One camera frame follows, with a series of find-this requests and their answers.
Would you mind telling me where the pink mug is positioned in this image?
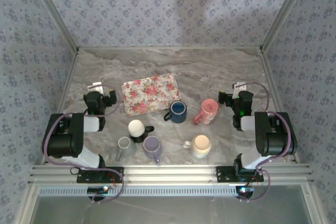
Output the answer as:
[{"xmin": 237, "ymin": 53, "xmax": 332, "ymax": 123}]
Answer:
[{"xmin": 192, "ymin": 99, "xmax": 219, "ymax": 126}]

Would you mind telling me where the black and white mug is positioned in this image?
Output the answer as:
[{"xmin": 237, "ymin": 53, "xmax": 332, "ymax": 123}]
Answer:
[{"xmin": 128, "ymin": 119, "xmax": 155, "ymax": 144}]

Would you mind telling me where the dark blue mug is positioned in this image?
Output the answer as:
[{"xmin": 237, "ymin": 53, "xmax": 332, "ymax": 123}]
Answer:
[{"xmin": 163, "ymin": 100, "xmax": 188, "ymax": 124}]

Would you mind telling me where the cream mug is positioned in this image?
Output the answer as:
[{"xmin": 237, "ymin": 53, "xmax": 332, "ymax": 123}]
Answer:
[{"xmin": 183, "ymin": 134, "xmax": 212, "ymax": 159}]

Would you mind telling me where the purple mug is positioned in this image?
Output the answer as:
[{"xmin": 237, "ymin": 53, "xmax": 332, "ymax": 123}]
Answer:
[{"xmin": 142, "ymin": 136, "xmax": 163, "ymax": 164}]

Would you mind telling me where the grey mug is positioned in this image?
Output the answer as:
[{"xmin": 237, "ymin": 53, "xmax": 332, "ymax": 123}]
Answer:
[{"xmin": 115, "ymin": 136, "xmax": 138, "ymax": 162}]

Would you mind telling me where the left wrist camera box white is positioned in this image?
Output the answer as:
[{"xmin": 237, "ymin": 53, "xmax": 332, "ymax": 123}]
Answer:
[{"xmin": 87, "ymin": 81, "xmax": 105, "ymax": 94}]

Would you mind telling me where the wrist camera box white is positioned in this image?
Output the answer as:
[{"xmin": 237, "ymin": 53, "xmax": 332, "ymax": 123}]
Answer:
[
  {"xmin": 87, "ymin": 81, "xmax": 105, "ymax": 94},
  {"xmin": 233, "ymin": 82, "xmax": 249, "ymax": 98}
]

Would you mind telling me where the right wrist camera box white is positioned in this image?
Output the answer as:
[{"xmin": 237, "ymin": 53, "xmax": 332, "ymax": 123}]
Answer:
[{"xmin": 233, "ymin": 82, "xmax": 249, "ymax": 98}]

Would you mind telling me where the aluminium side rail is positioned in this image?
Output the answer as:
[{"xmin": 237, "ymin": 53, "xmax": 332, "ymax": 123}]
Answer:
[
  {"xmin": 33, "ymin": 50, "xmax": 80, "ymax": 167},
  {"xmin": 258, "ymin": 49, "xmax": 300, "ymax": 164}
]

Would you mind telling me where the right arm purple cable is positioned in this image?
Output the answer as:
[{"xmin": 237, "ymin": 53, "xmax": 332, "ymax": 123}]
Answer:
[{"xmin": 235, "ymin": 81, "xmax": 297, "ymax": 204}]

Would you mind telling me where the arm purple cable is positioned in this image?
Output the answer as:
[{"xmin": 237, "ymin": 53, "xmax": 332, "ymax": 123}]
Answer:
[
  {"xmin": 235, "ymin": 81, "xmax": 297, "ymax": 204},
  {"xmin": 41, "ymin": 84, "xmax": 124, "ymax": 205}
]

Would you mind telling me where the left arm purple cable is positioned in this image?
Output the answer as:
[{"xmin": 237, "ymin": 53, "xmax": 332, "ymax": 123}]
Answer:
[{"xmin": 41, "ymin": 84, "xmax": 124, "ymax": 205}]

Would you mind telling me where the aluminium rear rail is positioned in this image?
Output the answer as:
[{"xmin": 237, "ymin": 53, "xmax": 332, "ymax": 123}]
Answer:
[{"xmin": 77, "ymin": 46, "xmax": 263, "ymax": 51}]

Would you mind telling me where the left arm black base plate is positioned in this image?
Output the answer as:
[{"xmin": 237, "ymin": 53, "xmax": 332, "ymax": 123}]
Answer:
[{"xmin": 77, "ymin": 166, "xmax": 124, "ymax": 184}]

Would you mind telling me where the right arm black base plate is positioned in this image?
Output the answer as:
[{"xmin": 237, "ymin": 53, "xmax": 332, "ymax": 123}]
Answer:
[{"xmin": 215, "ymin": 166, "xmax": 265, "ymax": 184}]

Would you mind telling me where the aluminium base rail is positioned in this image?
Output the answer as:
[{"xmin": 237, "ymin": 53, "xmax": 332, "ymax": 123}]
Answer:
[{"xmin": 28, "ymin": 164, "xmax": 314, "ymax": 185}]

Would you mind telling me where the aluminium corner post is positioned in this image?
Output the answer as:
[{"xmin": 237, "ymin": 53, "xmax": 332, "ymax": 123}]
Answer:
[
  {"xmin": 26, "ymin": 0, "xmax": 80, "ymax": 53},
  {"xmin": 260, "ymin": 0, "xmax": 315, "ymax": 53}
]

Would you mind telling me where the slotted grey cable duct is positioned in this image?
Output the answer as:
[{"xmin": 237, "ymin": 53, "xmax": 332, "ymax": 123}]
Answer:
[{"xmin": 38, "ymin": 185, "xmax": 241, "ymax": 198}]

